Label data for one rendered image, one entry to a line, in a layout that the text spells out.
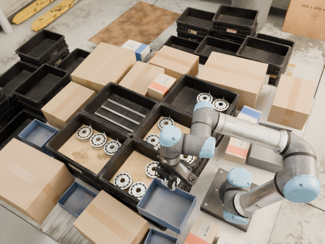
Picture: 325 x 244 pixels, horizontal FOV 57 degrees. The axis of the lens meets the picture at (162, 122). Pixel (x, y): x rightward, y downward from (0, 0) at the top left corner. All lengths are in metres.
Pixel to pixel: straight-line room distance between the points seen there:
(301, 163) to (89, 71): 1.54
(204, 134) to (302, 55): 2.88
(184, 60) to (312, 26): 2.19
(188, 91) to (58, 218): 1.12
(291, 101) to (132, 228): 1.22
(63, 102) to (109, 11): 2.70
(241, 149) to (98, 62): 1.17
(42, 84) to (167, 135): 2.02
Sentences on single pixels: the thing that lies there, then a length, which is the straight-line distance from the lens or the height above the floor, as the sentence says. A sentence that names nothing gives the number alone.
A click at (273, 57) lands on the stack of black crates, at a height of 0.49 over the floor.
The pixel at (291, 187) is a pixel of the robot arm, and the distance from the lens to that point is 1.13.
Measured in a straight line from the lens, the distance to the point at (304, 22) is 4.07.
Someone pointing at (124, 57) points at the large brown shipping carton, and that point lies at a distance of 2.24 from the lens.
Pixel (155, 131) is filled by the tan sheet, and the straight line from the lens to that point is 1.82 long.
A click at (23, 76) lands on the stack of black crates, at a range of 3.24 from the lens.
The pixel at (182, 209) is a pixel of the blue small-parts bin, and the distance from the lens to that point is 1.31.
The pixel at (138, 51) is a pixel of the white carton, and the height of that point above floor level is 0.79.
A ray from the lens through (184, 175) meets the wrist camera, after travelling 1.14.
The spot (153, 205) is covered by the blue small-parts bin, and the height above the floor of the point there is 1.07.
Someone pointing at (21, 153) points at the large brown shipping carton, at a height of 0.90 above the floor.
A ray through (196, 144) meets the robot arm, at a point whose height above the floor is 1.45.
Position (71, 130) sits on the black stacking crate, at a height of 0.87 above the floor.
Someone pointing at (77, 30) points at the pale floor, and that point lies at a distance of 4.34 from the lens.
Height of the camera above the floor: 2.28
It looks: 51 degrees down
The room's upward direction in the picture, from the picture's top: 6 degrees counter-clockwise
